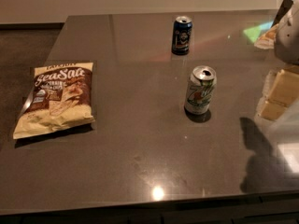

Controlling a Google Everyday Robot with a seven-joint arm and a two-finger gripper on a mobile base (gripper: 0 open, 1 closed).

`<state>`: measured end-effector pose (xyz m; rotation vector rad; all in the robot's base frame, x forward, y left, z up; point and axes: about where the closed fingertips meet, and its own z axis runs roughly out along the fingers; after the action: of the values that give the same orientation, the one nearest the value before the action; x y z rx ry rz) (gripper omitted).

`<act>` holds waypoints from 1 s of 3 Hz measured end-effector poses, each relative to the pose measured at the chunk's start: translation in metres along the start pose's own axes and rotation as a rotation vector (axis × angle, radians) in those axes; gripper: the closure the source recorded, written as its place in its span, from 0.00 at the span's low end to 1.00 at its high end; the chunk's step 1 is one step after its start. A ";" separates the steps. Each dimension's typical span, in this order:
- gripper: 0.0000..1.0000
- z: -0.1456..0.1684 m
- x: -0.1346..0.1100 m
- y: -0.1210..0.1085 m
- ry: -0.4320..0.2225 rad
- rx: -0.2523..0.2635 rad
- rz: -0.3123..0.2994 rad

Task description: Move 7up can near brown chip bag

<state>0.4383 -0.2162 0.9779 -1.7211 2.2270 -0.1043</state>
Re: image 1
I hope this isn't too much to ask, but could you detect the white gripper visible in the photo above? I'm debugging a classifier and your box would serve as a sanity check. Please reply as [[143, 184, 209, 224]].
[[254, 0, 299, 120]]

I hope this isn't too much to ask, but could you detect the white green 7up can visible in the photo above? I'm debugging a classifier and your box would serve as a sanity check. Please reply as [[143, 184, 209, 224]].
[[184, 66, 217, 115]]

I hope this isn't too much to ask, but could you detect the blue soda can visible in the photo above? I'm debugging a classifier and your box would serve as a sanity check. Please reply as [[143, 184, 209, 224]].
[[172, 16, 192, 55]]

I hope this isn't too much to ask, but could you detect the brown sea salt chip bag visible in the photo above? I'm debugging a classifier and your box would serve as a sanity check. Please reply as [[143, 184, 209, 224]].
[[13, 63, 94, 140]]

